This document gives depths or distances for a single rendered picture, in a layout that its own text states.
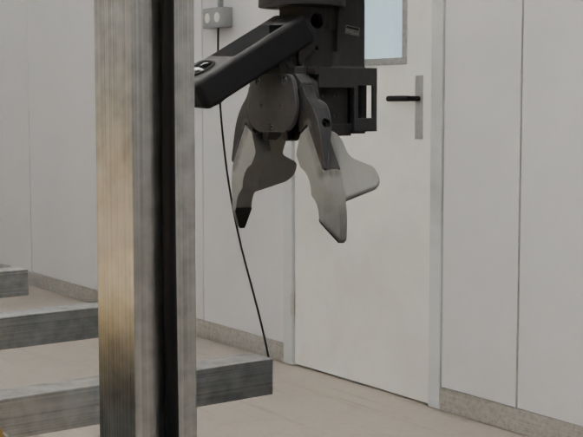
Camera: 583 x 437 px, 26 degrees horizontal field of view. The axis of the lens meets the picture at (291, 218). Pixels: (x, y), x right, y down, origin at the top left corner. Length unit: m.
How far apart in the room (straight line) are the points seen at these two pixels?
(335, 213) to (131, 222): 0.40
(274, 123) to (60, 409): 0.28
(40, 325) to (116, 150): 0.61
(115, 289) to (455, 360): 3.76
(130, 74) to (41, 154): 6.71
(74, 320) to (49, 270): 6.05
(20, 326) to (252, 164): 0.28
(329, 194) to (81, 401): 0.24
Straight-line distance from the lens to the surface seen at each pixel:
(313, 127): 0.98
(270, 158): 1.08
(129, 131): 0.59
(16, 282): 1.46
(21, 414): 0.92
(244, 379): 1.02
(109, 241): 0.61
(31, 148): 7.42
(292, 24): 1.01
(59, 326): 1.21
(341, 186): 0.97
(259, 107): 1.04
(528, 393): 4.10
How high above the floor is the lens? 1.05
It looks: 5 degrees down
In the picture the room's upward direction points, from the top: straight up
